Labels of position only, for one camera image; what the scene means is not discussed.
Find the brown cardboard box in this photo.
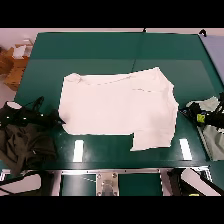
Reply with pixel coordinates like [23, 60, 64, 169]
[3, 54, 31, 92]

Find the dark brown garment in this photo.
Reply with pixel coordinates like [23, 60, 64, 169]
[0, 111, 58, 177]

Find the pale grey garment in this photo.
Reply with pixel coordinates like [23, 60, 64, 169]
[185, 95, 224, 163]

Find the white T-shirt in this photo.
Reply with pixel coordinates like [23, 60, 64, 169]
[58, 66, 180, 153]

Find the black cable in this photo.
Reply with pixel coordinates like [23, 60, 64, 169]
[23, 95, 46, 114]

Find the silver frame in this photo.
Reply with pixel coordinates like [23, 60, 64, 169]
[0, 167, 214, 197]

